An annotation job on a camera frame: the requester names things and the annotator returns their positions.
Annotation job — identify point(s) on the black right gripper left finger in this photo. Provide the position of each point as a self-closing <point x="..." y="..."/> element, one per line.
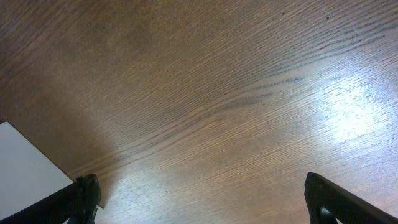
<point x="76" y="203"/>

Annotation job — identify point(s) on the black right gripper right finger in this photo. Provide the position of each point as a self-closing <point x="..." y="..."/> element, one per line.
<point x="330" y="203"/>

